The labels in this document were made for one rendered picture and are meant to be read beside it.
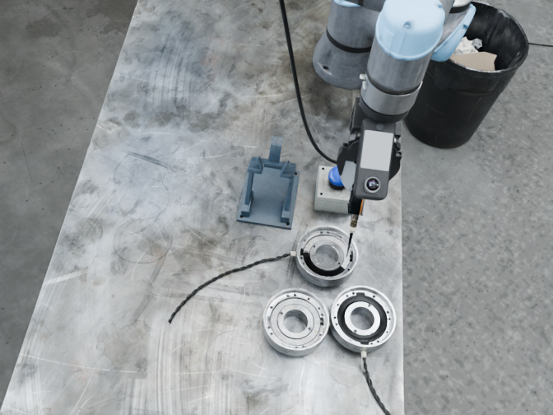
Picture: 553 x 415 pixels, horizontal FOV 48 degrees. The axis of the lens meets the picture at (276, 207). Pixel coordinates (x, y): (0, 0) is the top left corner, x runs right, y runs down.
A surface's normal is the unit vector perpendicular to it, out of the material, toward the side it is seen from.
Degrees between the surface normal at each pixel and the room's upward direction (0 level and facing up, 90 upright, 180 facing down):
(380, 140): 32
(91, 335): 0
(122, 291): 0
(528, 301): 0
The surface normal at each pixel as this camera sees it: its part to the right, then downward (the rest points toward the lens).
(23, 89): 0.07, -0.54
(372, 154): 0.03, -0.01
